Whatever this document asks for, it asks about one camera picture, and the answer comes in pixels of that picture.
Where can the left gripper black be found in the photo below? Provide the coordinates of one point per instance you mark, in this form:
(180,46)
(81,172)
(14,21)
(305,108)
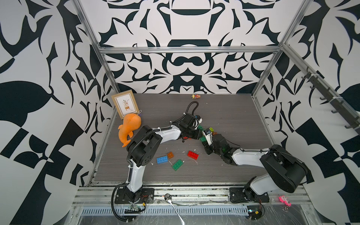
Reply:
(197,134)

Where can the wall hook rack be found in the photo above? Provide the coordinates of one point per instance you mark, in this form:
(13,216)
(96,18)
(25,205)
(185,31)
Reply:
(329,95)

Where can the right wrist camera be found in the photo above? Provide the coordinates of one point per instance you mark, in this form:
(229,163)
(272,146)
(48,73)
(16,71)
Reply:
(208,134)

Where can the orange whale plush toy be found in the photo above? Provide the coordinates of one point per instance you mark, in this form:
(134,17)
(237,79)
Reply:
(131,122)

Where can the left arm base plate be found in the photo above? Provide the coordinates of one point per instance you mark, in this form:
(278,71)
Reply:
(143,195)

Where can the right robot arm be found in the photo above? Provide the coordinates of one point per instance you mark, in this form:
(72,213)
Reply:
(283,170)

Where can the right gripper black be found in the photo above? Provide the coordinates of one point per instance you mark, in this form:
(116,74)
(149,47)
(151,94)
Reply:
(205,146)

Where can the blue lego brick lower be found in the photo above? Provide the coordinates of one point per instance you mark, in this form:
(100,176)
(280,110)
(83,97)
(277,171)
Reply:
(162,159)

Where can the small toy figure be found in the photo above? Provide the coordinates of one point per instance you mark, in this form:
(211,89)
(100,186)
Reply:
(195,96)

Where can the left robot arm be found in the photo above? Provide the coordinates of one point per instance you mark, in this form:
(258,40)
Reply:
(142,149)

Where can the metal spoon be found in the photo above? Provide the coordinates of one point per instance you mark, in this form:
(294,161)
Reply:
(168,199)

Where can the framed plant picture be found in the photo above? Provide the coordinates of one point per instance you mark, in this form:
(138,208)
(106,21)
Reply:
(125,103)

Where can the pink clip toy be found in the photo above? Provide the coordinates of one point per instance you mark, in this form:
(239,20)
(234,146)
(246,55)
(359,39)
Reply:
(285,201)

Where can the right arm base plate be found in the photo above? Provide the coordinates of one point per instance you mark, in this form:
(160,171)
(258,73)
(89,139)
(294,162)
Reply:
(246,195)

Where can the red lego brick centre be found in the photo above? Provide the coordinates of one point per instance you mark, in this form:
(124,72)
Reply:
(192,155)

